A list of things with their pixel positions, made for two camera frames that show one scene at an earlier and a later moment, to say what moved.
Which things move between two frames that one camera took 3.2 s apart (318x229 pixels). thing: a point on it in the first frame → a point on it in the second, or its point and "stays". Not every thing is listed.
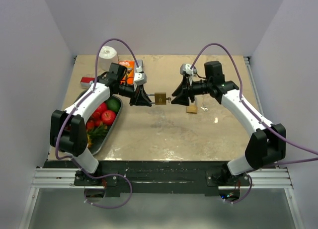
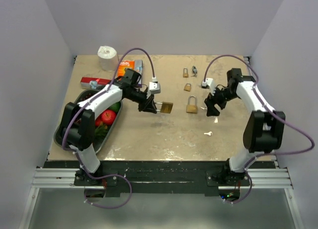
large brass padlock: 160,98 → 166,107
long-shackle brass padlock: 192,108 stays
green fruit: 113,104 stays
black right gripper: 186,84 → 210,101
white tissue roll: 107,55 stays
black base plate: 160,178 stays
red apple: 108,116 stays
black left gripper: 140,101 → 148,105
